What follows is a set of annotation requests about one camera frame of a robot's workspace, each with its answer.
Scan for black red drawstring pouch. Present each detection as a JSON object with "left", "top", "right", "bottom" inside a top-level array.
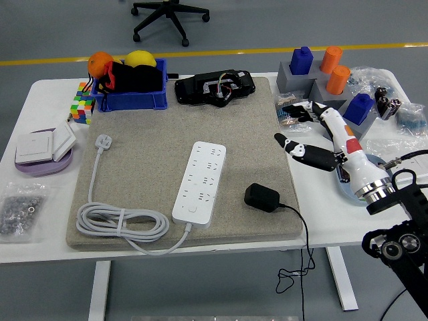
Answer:
[{"left": 82, "top": 61, "right": 165, "bottom": 113}]

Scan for grey-brown mat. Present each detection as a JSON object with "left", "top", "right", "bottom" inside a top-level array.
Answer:
[{"left": 66, "top": 76, "right": 304, "bottom": 252}]

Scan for thin black cable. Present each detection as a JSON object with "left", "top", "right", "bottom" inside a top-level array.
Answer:
[{"left": 381, "top": 288, "right": 408, "bottom": 321}]

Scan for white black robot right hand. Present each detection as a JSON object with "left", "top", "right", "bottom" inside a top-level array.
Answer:
[{"left": 274, "top": 101, "right": 392, "bottom": 197}]

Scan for white power strip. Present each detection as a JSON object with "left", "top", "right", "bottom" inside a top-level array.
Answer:
[{"left": 171, "top": 140, "right": 227, "bottom": 230}]

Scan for grey power cord with plug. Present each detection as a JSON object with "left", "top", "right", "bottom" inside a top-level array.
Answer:
[{"left": 76, "top": 134, "right": 194, "bottom": 256}]

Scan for bag of taped resistors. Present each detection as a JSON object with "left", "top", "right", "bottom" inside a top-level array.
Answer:
[{"left": 274, "top": 92, "right": 314, "bottom": 134}]

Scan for blue square peg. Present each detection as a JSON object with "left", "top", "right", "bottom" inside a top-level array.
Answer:
[
  {"left": 342, "top": 93, "right": 375, "bottom": 126},
  {"left": 289, "top": 46, "right": 314, "bottom": 76}
]

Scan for white wall socket panel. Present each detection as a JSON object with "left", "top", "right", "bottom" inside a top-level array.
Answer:
[{"left": 397, "top": 156, "right": 428, "bottom": 185}]

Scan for large yellow lemon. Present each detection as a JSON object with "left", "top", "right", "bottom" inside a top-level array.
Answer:
[{"left": 124, "top": 49, "right": 157, "bottom": 69}]

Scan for light blue dish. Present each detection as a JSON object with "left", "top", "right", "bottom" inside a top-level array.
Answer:
[{"left": 335, "top": 152, "right": 394, "bottom": 207}]

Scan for white table leg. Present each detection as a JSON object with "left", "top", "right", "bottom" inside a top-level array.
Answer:
[
  {"left": 87, "top": 260, "right": 112, "bottom": 321},
  {"left": 326, "top": 247, "right": 359, "bottom": 312}
]

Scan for bag of blue resistors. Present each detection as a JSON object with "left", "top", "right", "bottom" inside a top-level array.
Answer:
[
  {"left": 347, "top": 66, "right": 397, "bottom": 98},
  {"left": 395, "top": 102, "right": 428, "bottom": 137}
]

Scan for black plug adapter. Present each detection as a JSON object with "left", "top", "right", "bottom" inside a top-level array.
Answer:
[{"left": 243, "top": 183, "right": 281, "bottom": 213}]

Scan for black open electronic housing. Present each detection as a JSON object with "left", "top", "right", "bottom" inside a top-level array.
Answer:
[{"left": 174, "top": 70, "right": 257, "bottom": 108}]

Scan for grey square block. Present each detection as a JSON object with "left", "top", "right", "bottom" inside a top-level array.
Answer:
[
  {"left": 329, "top": 106, "right": 379, "bottom": 143},
  {"left": 276, "top": 61, "right": 322, "bottom": 94},
  {"left": 308, "top": 78, "right": 354, "bottom": 116}
]

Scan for purple oval tray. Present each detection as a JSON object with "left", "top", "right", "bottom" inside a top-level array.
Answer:
[{"left": 14, "top": 126, "right": 74, "bottom": 178}]

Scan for bag of metal nuts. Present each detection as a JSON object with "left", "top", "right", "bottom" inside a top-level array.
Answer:
[{"left": 0, "top": 182, "right": 53, "bottom": 243}]

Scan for blue plastic bin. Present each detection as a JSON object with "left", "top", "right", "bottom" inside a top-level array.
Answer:
[{"left": 90, "top": 58, "right": 169, "bottom": 112}]

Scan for orange cylinder peg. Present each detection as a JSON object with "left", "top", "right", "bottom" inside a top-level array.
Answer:
[
  {"left": 325, "top": 65, "right": 352, "bottom": 96},
  {"left": 320, "top": 45, "right": 344, "bottom": 74}
]

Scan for orange fruit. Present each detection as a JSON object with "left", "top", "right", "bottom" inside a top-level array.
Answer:
[{"left": 87, "top": 51, "right": 115, "bottom": 80}]

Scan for white wall switch panel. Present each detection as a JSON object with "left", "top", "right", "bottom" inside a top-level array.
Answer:
[
  {"left": 15, "top": 130, "right": 55, "bottom": 165},
  {"left": 51, "top": 120, "right": 78, "bottom": 163}
]

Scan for colourful puzzle cube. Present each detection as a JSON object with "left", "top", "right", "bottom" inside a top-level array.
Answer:
[{"left": 69, "top": 82, "right": 96, "bottom": 125}]

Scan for clear plastic bag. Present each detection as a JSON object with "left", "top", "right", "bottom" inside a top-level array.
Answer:
[{"left": 366, "top": 136, "right": 428, "bottom": 183}]

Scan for thin black adapter cord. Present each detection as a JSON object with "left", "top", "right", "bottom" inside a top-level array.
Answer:
[{"left": 274, "top": 202, "right": 316, "bottom": 321}]

